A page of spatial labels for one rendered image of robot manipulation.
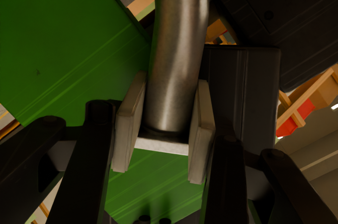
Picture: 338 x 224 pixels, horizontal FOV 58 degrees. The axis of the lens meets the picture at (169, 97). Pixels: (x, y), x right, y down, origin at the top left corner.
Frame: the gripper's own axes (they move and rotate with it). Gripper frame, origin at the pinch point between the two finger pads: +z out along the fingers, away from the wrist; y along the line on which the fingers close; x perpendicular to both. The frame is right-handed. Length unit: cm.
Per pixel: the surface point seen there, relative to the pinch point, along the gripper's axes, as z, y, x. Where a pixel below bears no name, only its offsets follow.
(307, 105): 332, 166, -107
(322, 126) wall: 791, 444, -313
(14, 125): 17.0, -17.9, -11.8
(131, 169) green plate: 4.5, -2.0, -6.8
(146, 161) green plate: 4.5, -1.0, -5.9
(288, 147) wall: 796, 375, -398
